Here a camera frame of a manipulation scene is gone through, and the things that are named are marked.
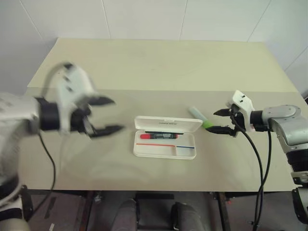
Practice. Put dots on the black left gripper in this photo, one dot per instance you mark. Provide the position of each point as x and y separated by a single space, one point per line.
80 119

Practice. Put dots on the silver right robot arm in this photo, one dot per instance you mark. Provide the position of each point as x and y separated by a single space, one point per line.
284 120

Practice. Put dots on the white plastic pencil case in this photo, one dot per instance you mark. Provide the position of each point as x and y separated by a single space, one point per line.
166 150

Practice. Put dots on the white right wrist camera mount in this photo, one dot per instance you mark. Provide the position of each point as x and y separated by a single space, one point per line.
243 102

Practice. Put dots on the pale marker with green cap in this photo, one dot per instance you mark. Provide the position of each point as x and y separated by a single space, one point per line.
198 115

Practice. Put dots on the dark rounded shape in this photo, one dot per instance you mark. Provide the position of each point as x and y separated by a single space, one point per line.
126 214
188 216

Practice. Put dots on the dark metal table leg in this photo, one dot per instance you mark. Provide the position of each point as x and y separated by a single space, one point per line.
224 211
88 209

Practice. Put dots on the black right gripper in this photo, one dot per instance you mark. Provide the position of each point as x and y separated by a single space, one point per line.
237 121

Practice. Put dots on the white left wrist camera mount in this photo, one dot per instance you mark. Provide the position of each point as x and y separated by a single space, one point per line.
72 81

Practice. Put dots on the red and black marker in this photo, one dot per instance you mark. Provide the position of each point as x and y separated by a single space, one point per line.
158 136

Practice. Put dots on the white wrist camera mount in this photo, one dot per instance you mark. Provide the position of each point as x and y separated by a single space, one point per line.
72 81
243 102

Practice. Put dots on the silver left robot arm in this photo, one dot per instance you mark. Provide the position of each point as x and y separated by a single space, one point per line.
16 113

